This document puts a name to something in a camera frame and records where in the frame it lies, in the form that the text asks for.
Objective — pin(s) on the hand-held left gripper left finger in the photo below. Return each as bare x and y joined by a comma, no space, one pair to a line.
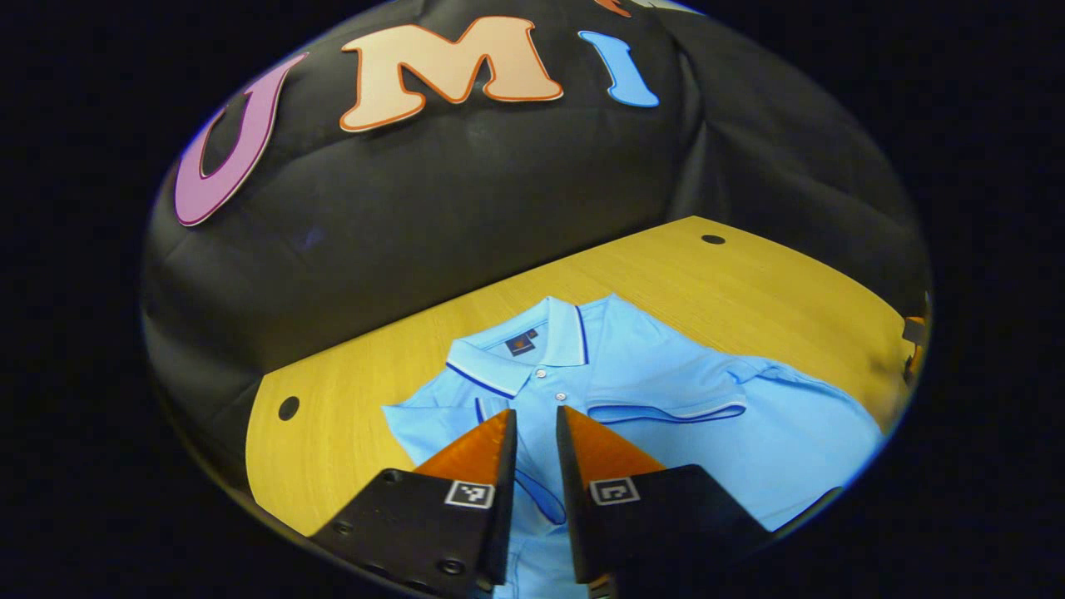
505,499

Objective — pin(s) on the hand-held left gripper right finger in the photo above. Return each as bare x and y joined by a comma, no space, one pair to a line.
570,516

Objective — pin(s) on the black backdrop cloth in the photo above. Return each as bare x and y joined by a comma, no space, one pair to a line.
499,183

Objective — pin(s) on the light blue polo T-shirt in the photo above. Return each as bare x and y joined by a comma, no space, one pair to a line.
666,366

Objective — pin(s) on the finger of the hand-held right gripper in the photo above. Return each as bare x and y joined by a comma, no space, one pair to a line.
916,349

